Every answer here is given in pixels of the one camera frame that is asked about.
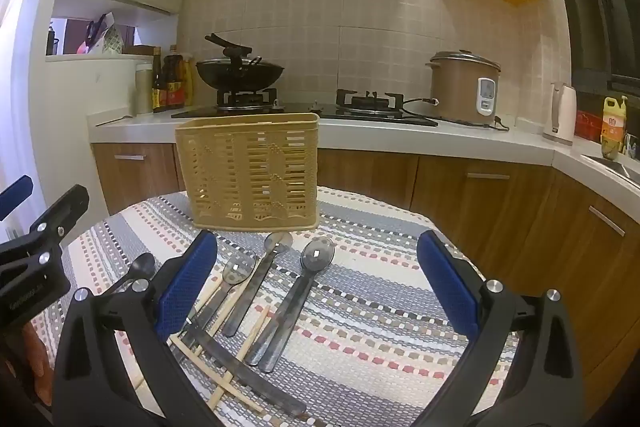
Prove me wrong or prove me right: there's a black gas stove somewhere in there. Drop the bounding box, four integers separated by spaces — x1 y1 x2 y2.
172 88 440 128

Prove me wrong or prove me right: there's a yellow plastic utensil basket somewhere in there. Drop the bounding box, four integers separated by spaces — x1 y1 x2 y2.
174 112 321 232

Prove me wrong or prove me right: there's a steel sink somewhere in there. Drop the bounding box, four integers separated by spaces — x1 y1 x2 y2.
580 154 640 188

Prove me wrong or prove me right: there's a brown rice cooker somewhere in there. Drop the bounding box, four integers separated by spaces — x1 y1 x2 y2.
426 50 502 125

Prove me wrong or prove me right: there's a dark sauce bottle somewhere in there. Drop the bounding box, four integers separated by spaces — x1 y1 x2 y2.
152 48 167 113

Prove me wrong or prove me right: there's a person's left hand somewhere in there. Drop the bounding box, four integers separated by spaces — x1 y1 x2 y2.
19 321 54 408

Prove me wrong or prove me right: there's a striped woven tablecloth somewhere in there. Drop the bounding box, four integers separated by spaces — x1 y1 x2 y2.
30 186 521 427

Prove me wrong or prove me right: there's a black power cord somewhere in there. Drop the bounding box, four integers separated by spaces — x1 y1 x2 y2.
400 97 511 132

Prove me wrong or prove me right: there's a black wok lid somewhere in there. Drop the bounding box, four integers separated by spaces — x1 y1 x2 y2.
204 33 264 68

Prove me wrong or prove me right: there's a yellow squeeze bottle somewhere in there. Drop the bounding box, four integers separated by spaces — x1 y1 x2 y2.
182 53 195 106

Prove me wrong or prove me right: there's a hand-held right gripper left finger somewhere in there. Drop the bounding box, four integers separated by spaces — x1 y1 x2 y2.
51 229 219 427

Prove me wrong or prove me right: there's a large soy sauce bottle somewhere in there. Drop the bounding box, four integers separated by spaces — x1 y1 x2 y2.
165 45 185 110

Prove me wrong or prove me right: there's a red box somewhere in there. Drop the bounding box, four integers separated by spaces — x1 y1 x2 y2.
575 109 603 142

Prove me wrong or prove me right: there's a white electric kettle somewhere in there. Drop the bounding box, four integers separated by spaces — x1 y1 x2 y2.
543 82 578 146

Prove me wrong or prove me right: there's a black wok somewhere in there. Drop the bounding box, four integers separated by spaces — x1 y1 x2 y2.
196 57 286 92

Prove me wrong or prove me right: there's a small dark spoon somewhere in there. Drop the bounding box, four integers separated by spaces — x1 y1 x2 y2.
102 253 157 298

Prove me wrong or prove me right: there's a yellow oil bottle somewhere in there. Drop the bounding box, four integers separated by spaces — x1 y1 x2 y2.
600 96 629 160

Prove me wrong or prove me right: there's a metal spoon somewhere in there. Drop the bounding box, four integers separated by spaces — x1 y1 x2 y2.
192 257 260 356

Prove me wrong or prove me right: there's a beige seasoning jar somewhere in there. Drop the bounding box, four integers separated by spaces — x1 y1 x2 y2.
135 63 154 115

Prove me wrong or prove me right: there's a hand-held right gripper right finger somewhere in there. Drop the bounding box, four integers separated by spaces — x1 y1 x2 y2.
416 229 587 427

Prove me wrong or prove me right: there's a wooden chopstick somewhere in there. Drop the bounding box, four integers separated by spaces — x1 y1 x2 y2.
208 305 272 410
168 335 264 415
185 276 226 325

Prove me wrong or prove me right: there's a slim metal utensil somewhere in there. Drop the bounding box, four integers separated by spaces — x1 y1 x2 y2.
95 114 135 128

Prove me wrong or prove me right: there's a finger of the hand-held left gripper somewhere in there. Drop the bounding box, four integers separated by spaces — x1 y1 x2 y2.
0 184 91 265
0 175 34 221

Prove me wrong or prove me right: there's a patterned bag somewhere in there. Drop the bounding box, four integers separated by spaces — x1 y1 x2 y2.
77 13 125 56

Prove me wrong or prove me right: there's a long kitchen knife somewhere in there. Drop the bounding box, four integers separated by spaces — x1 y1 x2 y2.
180 319 308 418

